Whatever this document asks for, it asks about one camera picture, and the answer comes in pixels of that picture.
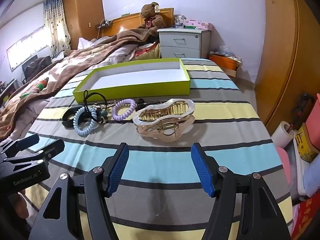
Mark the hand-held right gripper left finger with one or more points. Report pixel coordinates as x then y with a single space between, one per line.
117 170

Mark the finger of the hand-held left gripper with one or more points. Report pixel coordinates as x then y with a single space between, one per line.
23 142
50 148

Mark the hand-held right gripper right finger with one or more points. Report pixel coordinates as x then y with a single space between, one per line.
202 172

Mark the black smart band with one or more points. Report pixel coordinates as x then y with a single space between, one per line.
65 120

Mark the translucent beige hair claw clip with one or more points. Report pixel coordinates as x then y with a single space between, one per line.
162 127

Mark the white tray with green rim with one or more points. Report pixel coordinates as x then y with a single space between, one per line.
140 88

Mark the person's left hand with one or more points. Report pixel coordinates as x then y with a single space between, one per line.
19 205

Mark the dark chair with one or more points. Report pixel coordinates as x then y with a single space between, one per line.
35 67

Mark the brown patterned blanket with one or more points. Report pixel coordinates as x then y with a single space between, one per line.
75 65

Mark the white paper roll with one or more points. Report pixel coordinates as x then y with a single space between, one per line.
281 132

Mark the window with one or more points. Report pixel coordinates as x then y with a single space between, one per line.
25 50

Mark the yellow box with black print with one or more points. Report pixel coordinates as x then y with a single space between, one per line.
306 145

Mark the orange box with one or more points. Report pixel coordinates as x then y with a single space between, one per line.
222 61

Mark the pale pink quilt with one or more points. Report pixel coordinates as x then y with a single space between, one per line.
115 55

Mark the yellow bed sheet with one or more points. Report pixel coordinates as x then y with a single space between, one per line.
147 52

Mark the dark bag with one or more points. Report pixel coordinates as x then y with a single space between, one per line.
303 105

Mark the patterned curtain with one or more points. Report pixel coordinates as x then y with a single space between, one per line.
57 25

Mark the pink plastic bin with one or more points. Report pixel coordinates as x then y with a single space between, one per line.
314 115

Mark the white drawer nightstand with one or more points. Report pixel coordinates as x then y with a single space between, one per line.
180 42

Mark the power strip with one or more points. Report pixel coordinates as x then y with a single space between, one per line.
103 24

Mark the large wooden wardrobe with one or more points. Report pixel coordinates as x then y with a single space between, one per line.
280 55

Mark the narrow wooden corner wardrobe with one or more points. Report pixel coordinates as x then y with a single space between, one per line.
82 10

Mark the wooden headboard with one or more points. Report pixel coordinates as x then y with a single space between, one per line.
125 22

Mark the pink floral box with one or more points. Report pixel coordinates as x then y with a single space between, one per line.
200 25

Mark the small bottles on nightstand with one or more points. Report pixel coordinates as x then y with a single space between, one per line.
180 22

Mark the brown teddy bear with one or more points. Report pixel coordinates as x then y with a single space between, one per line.
152 15

